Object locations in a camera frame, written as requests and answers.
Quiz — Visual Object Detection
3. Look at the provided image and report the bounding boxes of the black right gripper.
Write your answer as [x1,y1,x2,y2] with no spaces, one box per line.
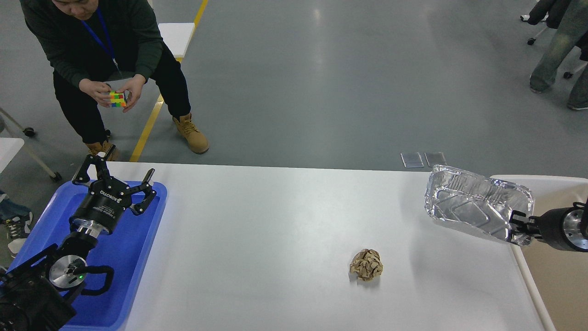
[510,207,588,253]

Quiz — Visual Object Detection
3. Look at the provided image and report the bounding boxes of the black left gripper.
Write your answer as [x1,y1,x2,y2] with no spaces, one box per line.
[69,154,158,236]

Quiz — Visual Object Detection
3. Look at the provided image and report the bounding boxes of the aluminium foil tray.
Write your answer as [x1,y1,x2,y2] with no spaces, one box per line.
[424,165,535,246]

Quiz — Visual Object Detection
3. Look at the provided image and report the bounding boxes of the colourful puzzle cube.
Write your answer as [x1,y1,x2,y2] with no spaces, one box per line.
[109,91,127,108]

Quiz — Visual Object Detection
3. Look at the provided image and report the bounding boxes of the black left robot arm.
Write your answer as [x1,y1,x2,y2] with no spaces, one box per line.
[1,155,167,331]

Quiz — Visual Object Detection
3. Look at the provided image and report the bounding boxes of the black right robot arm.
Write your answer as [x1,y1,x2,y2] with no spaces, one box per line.
[509,202,588,253]

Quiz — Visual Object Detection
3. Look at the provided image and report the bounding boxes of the person's right hand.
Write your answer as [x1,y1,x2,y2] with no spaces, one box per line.
[78,78,112,108]

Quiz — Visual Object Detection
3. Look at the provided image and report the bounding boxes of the person's left hand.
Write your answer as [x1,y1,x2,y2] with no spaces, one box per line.
[116,74,146,113]

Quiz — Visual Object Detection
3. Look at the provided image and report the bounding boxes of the beige plastic bin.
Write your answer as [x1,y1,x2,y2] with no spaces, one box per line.
[496,175,588,331]

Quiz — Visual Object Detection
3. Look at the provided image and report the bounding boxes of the blue plastic tray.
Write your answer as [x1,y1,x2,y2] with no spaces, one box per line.
[9,182,167,331]

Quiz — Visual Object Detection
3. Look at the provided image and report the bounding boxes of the sneaker of seated person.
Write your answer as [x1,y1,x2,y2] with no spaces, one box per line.
[0,190,34,258]

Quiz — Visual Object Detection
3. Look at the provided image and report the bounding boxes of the right floor metal plate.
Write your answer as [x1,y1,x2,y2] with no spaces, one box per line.
[424,152,448,167]

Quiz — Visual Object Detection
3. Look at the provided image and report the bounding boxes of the floor metal plate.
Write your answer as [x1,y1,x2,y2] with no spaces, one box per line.
[424,152,448,167]
[401,152,424,168]

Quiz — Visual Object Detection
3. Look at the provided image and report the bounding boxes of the white side table on castors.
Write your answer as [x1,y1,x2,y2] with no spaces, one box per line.
[0,108,62,183]

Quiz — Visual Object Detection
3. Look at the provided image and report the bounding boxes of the left floor metal plate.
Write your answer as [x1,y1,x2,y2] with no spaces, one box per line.
[401,152,424,168]

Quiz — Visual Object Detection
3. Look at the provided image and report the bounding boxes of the person in dark green sweater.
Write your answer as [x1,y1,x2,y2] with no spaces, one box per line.
[20,0,209,160]

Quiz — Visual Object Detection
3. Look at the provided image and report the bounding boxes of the crumpled brown paper ball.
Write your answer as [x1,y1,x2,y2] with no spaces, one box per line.
[349,249,384,281]

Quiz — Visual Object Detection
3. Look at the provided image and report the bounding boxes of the white stool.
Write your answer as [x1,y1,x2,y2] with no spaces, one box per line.
[158,22,196,58]

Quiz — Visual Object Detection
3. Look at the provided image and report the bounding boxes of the walking person in grey trousers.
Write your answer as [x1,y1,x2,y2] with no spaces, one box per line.
[530,0,588,110]

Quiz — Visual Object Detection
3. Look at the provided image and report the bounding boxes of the office chair with dark coat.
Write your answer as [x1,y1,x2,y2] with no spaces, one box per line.
[528,0,587,61]

